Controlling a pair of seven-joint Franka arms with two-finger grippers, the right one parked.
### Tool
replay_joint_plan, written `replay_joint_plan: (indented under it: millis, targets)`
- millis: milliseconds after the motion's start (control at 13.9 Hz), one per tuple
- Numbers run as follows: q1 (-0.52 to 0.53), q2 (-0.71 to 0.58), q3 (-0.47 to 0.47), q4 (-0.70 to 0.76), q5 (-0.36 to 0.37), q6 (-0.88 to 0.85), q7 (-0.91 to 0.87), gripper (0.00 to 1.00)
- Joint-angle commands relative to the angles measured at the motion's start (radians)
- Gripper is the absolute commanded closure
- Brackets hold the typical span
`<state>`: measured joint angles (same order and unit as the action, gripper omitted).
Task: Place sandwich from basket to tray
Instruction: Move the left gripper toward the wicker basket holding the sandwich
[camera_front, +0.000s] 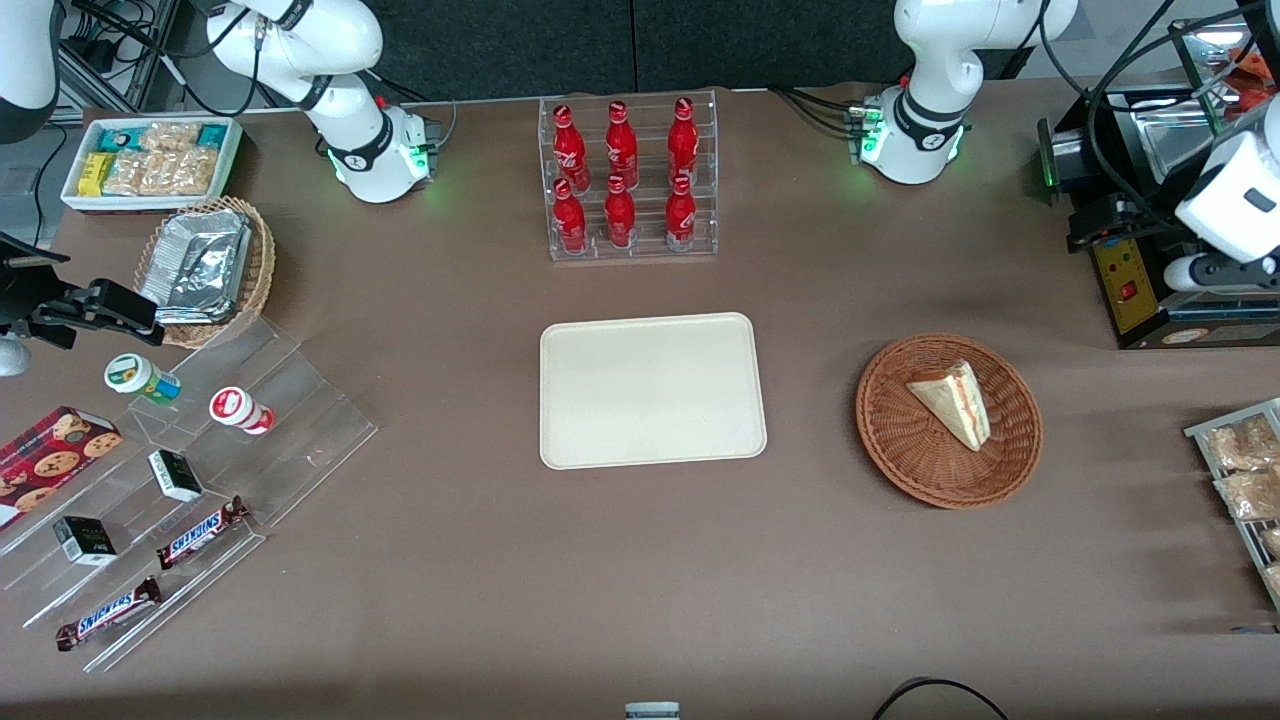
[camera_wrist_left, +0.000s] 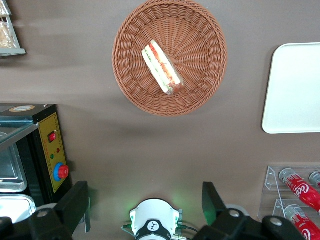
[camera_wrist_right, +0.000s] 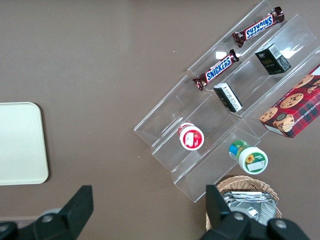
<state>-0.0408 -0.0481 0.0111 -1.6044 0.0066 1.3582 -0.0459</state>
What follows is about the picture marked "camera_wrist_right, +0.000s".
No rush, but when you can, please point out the Snickers chocolate bar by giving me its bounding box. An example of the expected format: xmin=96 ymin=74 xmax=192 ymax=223
xmin=192 ymin=49 xmax=240 ymax=92
xmin=232 ymin=6 xmax=285 ymax=48

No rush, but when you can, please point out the red lid yogurt cup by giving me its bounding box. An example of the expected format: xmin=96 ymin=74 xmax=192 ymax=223
xmin=177 ymin=122 xmax=205 ymax=151

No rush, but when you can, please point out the clear acrylic stepped stand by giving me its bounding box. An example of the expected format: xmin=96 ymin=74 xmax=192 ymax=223
xmin=133 ymin=0 xmax=320 ymax=203

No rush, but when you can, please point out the red plaid cookie box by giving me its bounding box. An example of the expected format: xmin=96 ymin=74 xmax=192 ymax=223
xmin=258 ymin=63 xmax=320 ymax=139

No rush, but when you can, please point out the beige plastic tray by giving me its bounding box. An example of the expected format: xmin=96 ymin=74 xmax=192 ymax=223
xmin=0 ymin=101 xmax=50 ymax=186

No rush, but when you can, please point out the silver foil package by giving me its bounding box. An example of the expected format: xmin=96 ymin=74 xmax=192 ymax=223
xmin=220 ymin=190 xmax=270 ymax=201
xmin=223 ymin=197 xmax=278 ymax=226

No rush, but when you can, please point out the green sunflower lid cup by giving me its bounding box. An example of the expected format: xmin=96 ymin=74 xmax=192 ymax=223
xmin=228 ymin=139 xmax=269 ymax=175

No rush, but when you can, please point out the small light wicker basket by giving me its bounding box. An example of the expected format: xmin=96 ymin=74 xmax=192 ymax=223
xmin=205 ymin=175 xmax=283 ymax=232

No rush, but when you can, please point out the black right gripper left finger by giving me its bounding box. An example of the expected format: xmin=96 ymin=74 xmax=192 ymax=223
xmin=0 ymin=184 xmax=95 ymax=240

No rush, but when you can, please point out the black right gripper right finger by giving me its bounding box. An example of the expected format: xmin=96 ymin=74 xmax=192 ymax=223
xmin=199 ymin=184 xmax=312 ymax=240

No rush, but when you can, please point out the small black carton box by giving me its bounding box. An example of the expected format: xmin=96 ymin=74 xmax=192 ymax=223
xmin=254 ymin=43 xmax=292 ymax=76
xmin=213 ymin=82 xmax=244 ymax=113

